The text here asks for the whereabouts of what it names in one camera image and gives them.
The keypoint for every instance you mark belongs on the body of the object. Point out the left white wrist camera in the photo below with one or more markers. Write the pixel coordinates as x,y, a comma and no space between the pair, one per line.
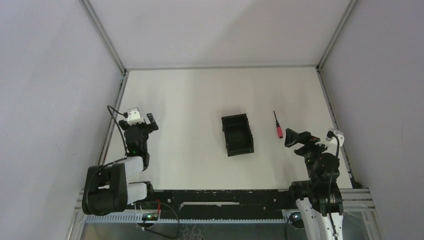
134,117

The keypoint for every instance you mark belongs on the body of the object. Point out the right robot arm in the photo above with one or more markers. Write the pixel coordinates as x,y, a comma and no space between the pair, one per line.
318,199

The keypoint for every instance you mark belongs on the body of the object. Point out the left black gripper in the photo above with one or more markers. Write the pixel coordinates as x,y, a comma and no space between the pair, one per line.
138,125

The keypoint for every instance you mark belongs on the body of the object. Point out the red handled screwdriver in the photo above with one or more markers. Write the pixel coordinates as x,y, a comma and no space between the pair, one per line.
279,130

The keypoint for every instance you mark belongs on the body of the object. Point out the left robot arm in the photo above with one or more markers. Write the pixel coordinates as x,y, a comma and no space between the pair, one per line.
107,188

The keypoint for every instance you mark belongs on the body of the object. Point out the black plastic bin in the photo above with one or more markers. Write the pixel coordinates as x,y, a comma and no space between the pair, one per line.
238,135

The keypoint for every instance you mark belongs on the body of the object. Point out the small green circuit board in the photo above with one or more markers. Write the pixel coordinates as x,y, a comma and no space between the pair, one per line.
150,217

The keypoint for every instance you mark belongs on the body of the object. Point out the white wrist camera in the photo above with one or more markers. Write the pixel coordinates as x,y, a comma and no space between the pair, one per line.
134,117
334,137

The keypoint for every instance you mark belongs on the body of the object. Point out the black mounting rail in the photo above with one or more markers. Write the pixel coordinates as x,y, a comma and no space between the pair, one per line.
222,205

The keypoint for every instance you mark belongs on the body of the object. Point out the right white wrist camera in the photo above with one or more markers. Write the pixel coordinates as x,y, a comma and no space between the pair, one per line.
334,137

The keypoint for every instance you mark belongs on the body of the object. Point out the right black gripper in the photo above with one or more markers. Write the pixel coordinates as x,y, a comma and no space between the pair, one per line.
293,137

